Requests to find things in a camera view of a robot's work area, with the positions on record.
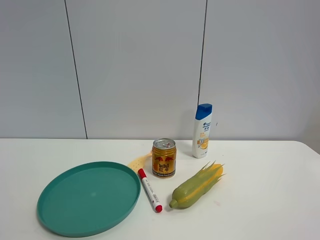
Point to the white blue-capped shampoo bottle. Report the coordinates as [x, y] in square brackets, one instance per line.
[201, 131]

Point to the teal round plastic plate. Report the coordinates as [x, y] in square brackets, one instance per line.
[88, 199]

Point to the green yellow toy corn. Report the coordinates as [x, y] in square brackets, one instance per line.
[190, 191]

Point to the gold Red Bull can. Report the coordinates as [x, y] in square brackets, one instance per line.
[164, 158]

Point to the red and white marker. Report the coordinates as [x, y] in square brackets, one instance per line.
[157, 206]

